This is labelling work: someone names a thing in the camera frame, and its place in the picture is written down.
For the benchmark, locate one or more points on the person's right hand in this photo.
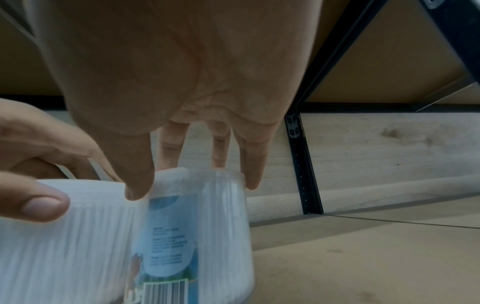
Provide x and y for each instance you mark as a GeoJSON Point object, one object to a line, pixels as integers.
{"type": "Point", "coordinates": [168, 59]}

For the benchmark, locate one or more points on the person's left hand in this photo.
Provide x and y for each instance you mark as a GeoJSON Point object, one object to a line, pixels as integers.
{"type": "Point", "coordinates": [37, 142]}

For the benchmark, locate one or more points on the white jar with blue label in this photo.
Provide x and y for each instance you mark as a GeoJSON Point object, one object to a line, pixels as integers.
{"type": "Point", "coordinates": [67, 252]}
{"type": "Point", "coordinates": [217, 237]}

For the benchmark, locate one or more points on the black frame wooden shelf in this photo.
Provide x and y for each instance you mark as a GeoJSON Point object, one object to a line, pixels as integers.
{"type": "Point", "coordinates": [356, 267]}

